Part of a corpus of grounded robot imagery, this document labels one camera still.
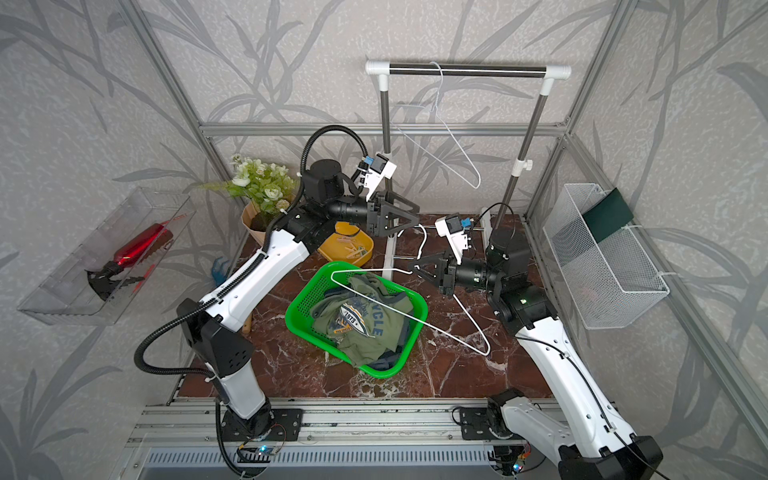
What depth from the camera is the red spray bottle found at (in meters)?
0.61

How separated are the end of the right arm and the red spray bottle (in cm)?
60

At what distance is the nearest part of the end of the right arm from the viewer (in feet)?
1.77
